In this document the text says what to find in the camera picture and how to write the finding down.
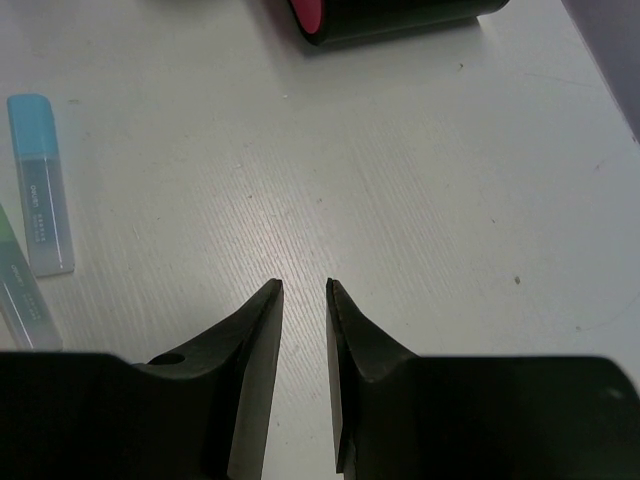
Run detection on light blue clear tube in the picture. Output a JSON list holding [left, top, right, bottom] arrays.
[[7, 94, 75, 277]]

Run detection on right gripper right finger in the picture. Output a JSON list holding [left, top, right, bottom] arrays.
[[326, 279, 639, 479]]

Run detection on black drawer cabinet shell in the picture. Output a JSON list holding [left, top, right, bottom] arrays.
[[289, 0, 508, 46]]

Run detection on green clear tube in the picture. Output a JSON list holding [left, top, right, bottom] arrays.
[[1, 209, 63, 351]]

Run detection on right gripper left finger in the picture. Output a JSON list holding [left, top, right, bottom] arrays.
[[1, 279, 284, 479]]

